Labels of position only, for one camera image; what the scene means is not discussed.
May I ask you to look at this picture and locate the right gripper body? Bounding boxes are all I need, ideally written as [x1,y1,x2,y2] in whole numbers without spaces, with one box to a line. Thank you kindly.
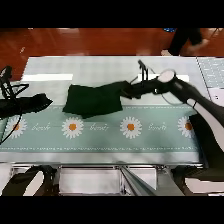
[125,80,158,100]

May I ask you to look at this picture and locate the dark green T-shirt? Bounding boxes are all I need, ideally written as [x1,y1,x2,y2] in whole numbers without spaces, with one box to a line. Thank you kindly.
[62,80,134,120]

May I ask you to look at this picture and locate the person's legs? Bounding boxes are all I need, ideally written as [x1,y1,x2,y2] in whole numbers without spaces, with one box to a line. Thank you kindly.
[161,27,211,57]

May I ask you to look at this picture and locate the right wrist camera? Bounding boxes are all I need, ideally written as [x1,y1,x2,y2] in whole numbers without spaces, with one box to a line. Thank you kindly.
[137,59,152,85]

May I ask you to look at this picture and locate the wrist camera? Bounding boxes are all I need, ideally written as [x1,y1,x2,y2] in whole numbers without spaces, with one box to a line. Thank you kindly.
[0,65,15,98]
[137,59,152,85]

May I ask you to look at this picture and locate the black cable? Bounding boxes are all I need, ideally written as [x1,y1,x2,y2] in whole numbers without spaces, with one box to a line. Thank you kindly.
[0,83,30,145]
[159,91,183,108]

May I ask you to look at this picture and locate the silver frame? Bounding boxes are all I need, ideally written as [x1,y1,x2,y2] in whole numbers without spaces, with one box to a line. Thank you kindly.
[9,162,205,197]

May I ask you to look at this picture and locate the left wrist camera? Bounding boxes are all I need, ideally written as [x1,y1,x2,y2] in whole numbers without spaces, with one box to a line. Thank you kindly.
[0,65,15,98]

